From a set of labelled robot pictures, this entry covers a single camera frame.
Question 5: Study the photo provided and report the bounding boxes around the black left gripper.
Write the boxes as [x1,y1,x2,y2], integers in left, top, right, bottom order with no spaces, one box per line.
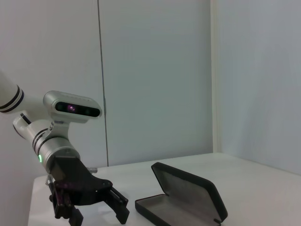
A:
[48,154,130,225]

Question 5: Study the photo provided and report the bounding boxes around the black glasses case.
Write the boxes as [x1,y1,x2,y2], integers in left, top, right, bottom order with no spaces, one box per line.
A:
[135,161,229,226]

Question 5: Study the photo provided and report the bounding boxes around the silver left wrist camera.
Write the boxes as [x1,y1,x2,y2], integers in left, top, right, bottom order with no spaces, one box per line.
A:
[43,90,103,125]

